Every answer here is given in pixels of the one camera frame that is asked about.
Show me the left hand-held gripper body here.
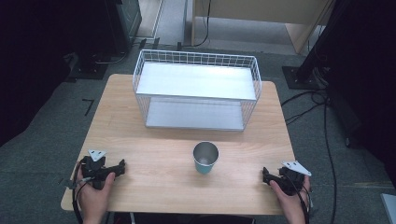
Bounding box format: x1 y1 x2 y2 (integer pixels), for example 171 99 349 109
80 148 109 190

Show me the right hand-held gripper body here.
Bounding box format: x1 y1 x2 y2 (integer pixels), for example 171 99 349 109
277 160 313 197

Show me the person's right hand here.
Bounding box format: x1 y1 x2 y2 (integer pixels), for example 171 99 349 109
269 175 313 223

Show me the person's left hand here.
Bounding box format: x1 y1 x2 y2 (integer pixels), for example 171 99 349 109
76 167 117 222

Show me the teal metal cup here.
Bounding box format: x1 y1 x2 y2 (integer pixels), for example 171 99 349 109
192 141 220 175

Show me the white flat object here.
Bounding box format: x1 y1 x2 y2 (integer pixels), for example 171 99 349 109
380 192 396 224

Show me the dark curtain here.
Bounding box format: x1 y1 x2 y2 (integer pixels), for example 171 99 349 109
323 0 396 188
0 0 108 147

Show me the black metal stand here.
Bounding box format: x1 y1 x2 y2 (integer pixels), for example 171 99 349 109
281 0 345 91

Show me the black cabinet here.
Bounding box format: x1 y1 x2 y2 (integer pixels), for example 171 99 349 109
104 0 143 54

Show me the light wooden furniture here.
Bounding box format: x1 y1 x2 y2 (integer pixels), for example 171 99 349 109
190 0 336 56

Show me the right hand-held gripper cable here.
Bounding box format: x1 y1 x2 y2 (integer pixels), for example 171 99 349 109
290 174 315 224

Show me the hand-held gripper cable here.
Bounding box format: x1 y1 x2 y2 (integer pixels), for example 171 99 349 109
290 174 315 224
71 156 95 224

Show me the left hand-held gripper cable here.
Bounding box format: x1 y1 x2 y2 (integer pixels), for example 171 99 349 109
71 156 95 224

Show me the black floor cable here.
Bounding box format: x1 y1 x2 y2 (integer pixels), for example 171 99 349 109
279 89 340 224

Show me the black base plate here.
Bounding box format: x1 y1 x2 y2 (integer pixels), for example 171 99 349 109
65 52 109 81

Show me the white wire shelf rack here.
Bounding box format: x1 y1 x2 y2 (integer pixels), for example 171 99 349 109
132 49 263 133

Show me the black hanging cable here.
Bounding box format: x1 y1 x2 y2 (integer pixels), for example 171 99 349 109
182 0 213 49

